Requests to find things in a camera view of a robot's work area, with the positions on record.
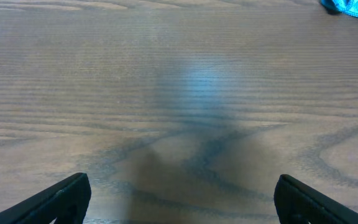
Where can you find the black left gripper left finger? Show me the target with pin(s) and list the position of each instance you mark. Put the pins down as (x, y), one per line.
(66, 202)

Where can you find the blue microfiber cloth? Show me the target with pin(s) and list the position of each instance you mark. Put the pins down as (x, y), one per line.
(349, 7)

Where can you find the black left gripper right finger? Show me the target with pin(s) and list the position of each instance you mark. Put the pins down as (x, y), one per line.
(298, 203)

